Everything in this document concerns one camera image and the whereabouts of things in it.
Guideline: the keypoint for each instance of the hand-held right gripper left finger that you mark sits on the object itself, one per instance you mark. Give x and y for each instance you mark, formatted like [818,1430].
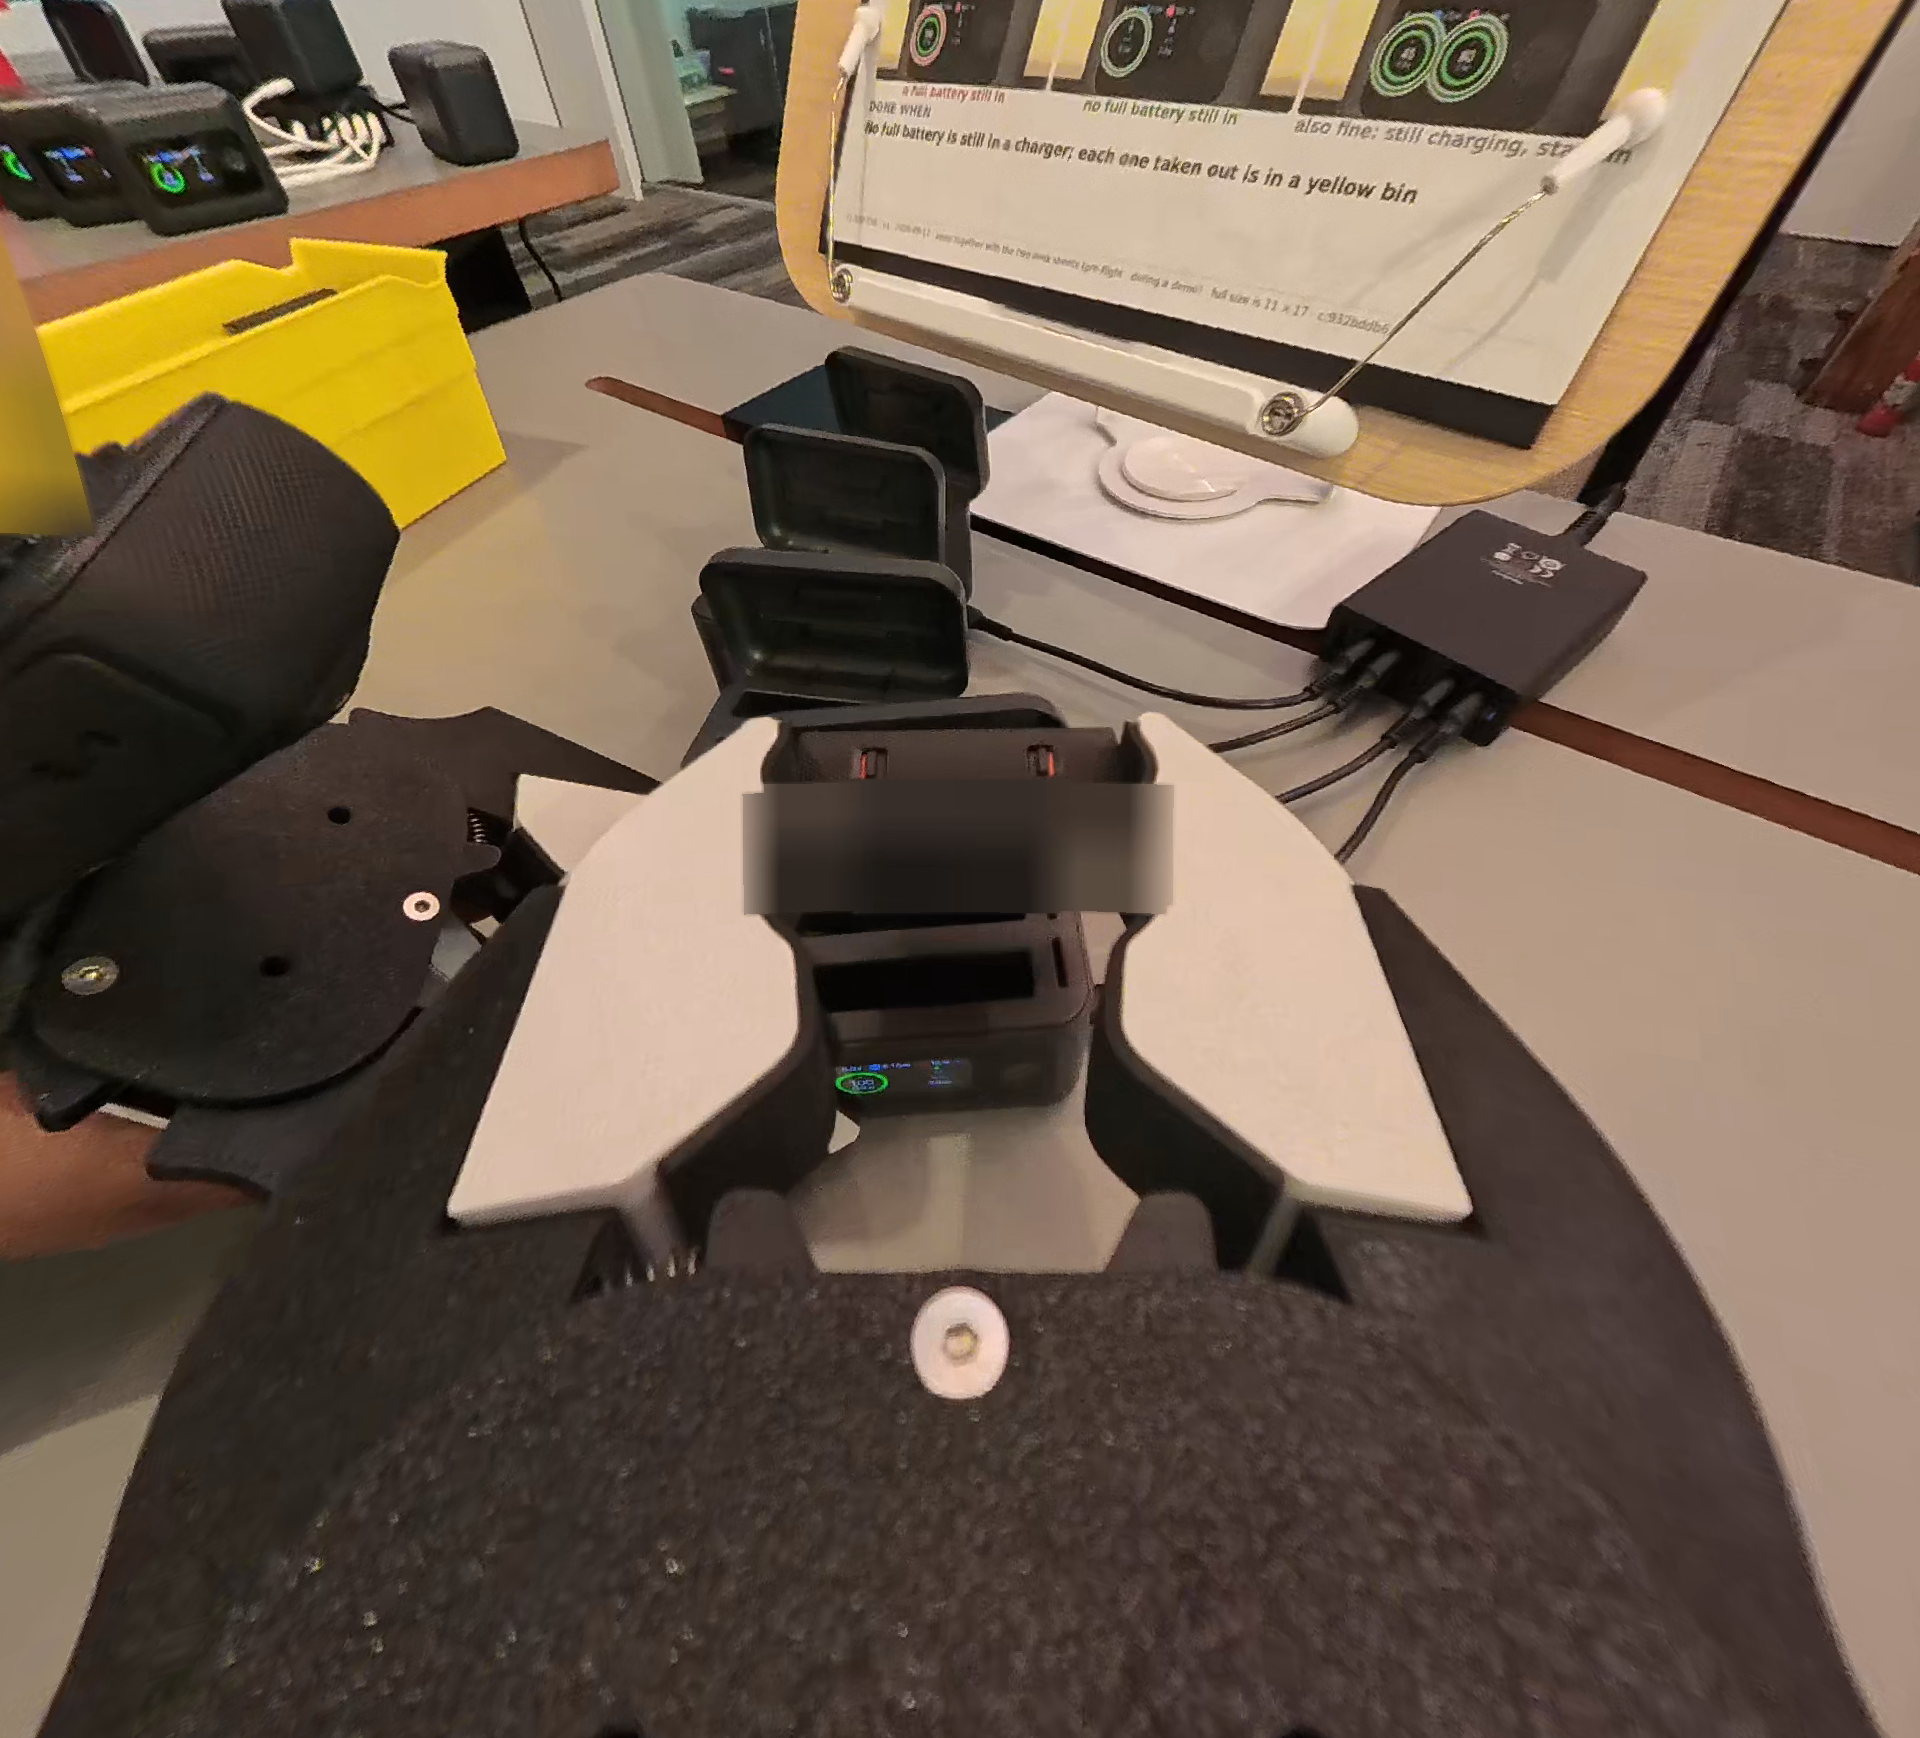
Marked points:
[646,1020]

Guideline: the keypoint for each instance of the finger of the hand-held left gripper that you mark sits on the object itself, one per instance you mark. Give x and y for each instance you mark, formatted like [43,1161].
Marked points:
[585,817]

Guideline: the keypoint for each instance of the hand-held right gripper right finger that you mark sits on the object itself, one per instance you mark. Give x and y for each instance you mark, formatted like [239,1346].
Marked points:
[1292,1020]

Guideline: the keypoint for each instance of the yellow plastic bin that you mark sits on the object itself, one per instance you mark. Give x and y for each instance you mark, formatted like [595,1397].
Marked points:
[331,404]

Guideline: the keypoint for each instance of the black battery charger case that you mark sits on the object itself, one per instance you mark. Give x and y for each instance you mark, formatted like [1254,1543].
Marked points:
[915,404]
[841,629]
[856,493]
[196,154]
[61,165]

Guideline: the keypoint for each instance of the black battery blue stripe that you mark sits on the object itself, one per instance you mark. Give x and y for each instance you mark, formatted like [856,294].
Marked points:
[962,743]

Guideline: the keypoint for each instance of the person's left hand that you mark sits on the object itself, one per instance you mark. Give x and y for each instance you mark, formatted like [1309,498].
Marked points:
[91,1184]

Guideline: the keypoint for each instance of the black charging hub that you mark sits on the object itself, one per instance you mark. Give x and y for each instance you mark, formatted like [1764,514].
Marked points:
[1487,605]

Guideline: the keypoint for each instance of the dark flat mat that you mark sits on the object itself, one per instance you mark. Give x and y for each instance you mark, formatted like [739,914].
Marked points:
[788,398]

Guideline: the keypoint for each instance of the wooden work table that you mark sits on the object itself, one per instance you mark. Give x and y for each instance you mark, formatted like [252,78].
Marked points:
[452,195]

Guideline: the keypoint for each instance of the white base mat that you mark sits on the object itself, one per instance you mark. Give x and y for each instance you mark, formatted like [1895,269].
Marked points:
[1036,493]

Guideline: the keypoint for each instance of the white clip bar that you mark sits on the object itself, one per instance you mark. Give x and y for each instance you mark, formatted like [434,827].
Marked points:
[1051,352]

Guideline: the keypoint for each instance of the red fire extinguisher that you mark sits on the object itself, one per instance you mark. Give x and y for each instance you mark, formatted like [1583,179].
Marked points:
[1891,358]

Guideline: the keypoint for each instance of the wooden instruction board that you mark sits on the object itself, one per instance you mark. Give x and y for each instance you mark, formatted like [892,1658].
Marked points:
[1800,269]

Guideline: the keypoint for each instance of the black camera battery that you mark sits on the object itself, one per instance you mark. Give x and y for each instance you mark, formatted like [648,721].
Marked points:
[278,305]

